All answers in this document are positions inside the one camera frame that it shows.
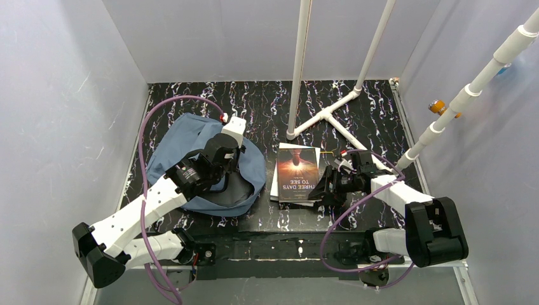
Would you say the blue student backpack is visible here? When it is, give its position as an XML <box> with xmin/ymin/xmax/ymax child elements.
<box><xmin>146</xmin><ymin>113</ymin><xmax>266</xmax><ymax>217</ymax></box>

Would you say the aluminium rail base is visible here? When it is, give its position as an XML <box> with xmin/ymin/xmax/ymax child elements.
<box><xmin>79</xmin><ymin>229</ymin><xmax>479</xmax><ymax>305</ymax></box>

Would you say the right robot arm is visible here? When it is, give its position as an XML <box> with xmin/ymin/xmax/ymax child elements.
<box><xmin>308</xmin><ymin>149</ymin><xmax>469</xmax><ymax>268</ymax></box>

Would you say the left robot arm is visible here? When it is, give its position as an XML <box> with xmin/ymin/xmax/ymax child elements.
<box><xmin>72</xmin><ymin>130</ymin><xmax>245</xmax><ymax>288</ymax></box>

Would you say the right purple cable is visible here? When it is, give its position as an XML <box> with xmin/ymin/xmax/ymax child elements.
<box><xmin>319</xmin><ymin>149</ymin><xmax>416</xmax><ymax>291</ymax></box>

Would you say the orange knob on wall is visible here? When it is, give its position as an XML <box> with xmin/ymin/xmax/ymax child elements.
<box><xmin>428</xmin><ymin>100</ymin><xmax>447</xmax><ymax>116</ymax></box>

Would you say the purple cable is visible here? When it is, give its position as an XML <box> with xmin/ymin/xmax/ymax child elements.
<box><xmin>138</xmin><ymin>95</ymin><xmax>228</xmax><ymax>305</ymax></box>
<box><xmin>319</xmin><ymin>149</ymin><xmax>416</xmax><ymax>291</ymax></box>

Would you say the dark white book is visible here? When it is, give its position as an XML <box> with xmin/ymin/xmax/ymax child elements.
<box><xmin>275</xmin><ymin>146</ymin><xmax>320</xmax><ymax>203</ymax></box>

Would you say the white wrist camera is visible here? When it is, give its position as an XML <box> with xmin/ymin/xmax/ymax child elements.
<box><xmin>334</xmin><ymin>151</ymin><xmax>353</xmax><ymax>173</ymax></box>
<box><xmin>221</xmin><ymin>113</ymin><xmax>247</xmax><ymax>147</ymax></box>

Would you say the white pvc pipe frame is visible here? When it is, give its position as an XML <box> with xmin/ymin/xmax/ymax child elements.
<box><xmin>285</xmin><ymin>0</ymin><xmax>539</xmax><ymax>172</ymax></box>

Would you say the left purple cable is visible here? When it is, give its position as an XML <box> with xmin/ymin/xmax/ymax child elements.
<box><xmin>138</xmin><ymin>95</ymin><xmax>228</xmax><ymax>305</ymax></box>

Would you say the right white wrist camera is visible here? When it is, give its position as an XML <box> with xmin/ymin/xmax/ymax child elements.
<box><xmin>334</xmin><ymin>151</ymin><xmax>353</xmax><ymax>173</ymax></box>

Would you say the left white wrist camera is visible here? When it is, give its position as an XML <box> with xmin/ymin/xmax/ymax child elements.
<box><xmin>221</xmin><ymin>113</ymin><xmax>247</xmax><ymax>147</ymax></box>

